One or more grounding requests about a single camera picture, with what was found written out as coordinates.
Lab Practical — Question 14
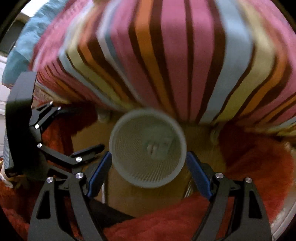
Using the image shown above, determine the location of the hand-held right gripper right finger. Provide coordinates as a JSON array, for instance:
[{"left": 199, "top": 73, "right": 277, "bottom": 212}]
[{"left": 186, "top": 151, "right": 273, "bottom": 241}]

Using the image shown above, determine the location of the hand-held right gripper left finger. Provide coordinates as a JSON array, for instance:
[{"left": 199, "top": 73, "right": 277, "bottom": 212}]
[{"left": 27, "top": 151, "right": 113, "bottom": 241}]

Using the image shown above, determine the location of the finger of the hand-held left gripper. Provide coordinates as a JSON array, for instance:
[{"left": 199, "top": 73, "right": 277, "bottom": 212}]
[
  {"left": 29, "top": 101, "right": 77, "bottom": 137},
  {"left": 37, "top": 143, "right": 105, "bottom": 177}
]

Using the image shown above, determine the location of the white mesh wastebasket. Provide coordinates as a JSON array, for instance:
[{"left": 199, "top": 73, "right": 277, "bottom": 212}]
[{"left": 109, "top": 108, "right": 187, "bottom": 189}]

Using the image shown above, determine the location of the floral patterned cloth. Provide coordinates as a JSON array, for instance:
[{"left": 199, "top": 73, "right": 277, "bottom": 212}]
[{"left": 32, "top": 83, "right": 70, "bottom": 107}]

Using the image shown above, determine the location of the white cabinet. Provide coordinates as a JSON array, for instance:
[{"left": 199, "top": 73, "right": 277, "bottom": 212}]
[{"left": 0, "top": 54, "right": 11, "bottom": 149}]

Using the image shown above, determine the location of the small pale wrapper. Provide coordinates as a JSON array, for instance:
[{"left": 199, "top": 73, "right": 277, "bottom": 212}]
[{"left": 144, "top": 136, "right": 173, "bottom": 159}]

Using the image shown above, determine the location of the white bed leg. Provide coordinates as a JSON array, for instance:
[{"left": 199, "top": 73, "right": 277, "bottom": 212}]
[{"left": 97, "top": 111, "right": 112, "bottom": 123}]

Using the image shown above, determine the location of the light blue cloth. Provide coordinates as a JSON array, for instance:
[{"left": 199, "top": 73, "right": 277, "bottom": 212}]
[{"left": 2, "top": 0, "right": 70, "bottom": 86}]

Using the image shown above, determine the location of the striped bed sheet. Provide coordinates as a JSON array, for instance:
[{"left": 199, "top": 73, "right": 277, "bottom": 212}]
[{"left": 29, "top": 0, "right": 296, "bottom": 137}]

